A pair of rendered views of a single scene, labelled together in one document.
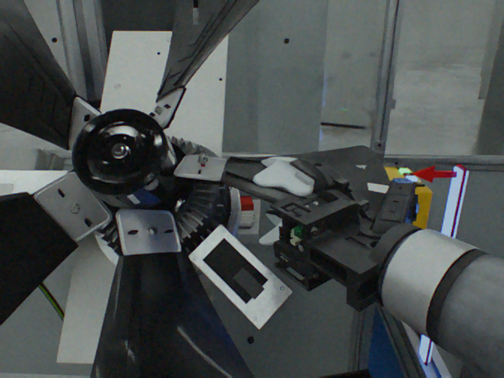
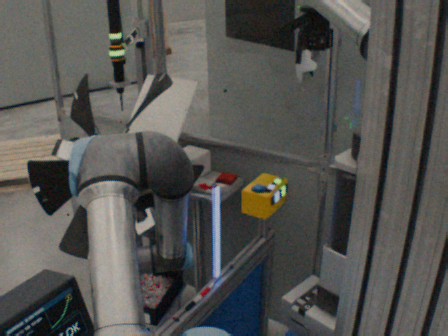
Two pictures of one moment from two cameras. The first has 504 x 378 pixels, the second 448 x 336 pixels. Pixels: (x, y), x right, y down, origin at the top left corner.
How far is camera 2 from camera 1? 113 cm
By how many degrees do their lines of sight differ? 35
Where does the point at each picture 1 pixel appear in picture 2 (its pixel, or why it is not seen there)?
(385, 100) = (329, 124)
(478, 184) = not seen: hidden behind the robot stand
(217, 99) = (180, 120)
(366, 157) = (196, 171)
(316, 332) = (283, 285)
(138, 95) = (147, 112)
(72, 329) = not seen: hidden behind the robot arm
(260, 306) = (141, 226)
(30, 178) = not seen: hidden behind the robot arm
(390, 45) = (328, 87)
